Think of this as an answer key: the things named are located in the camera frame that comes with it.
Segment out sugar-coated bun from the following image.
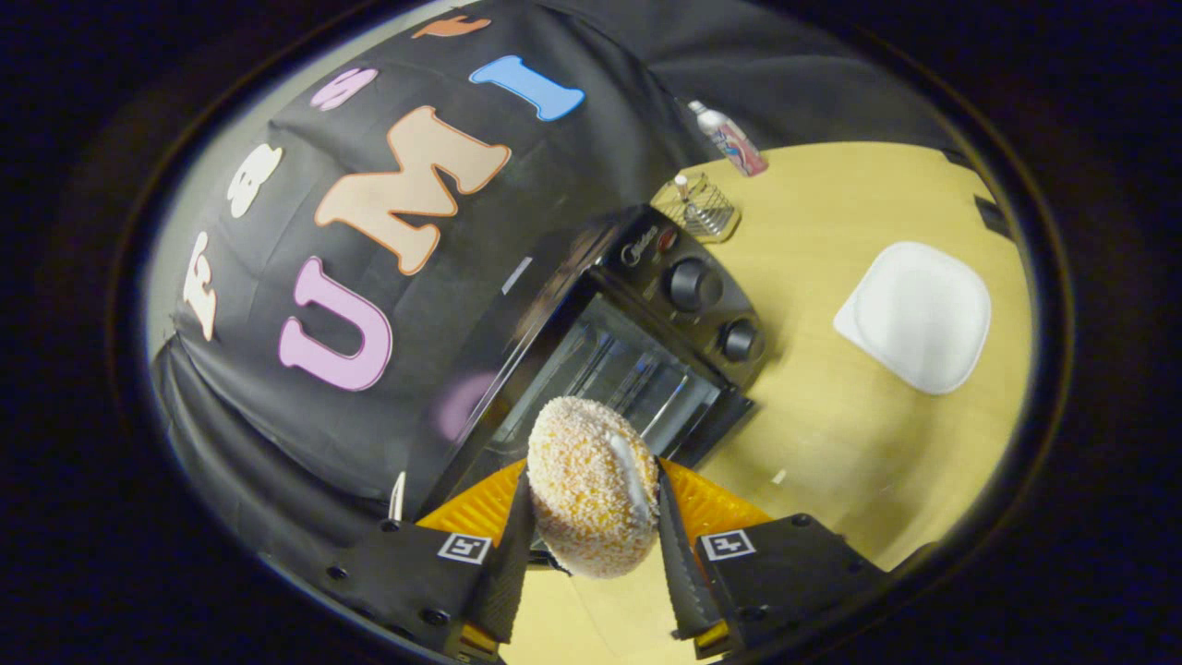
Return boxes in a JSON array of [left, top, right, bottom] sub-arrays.
[[526, 395, 661, 581]]

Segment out black backdrop cloth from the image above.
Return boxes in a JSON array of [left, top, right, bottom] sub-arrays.
[[148, 0, 961, 564]]

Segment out white square plate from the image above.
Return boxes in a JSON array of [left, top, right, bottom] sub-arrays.
[[833, 242, 993, 396]]

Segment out black table edge bracket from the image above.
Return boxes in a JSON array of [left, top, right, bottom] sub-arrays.
[[974, 195, 1015, 244]]

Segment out black toaster oven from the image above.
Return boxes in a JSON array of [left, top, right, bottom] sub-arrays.
[[416, 203, 769, 518]]

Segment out wire rack holder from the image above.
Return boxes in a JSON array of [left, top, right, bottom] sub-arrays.
[[651, 175, 742, 244]]

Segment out white bottle with pink label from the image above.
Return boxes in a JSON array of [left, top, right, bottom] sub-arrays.
[[688, 100, 769, 177]]

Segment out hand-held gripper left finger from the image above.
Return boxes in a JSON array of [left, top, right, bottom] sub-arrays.
[[323, 462, 537, 661]]

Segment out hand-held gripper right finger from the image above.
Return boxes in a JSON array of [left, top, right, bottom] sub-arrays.
[[654, 457, 892, 659]]

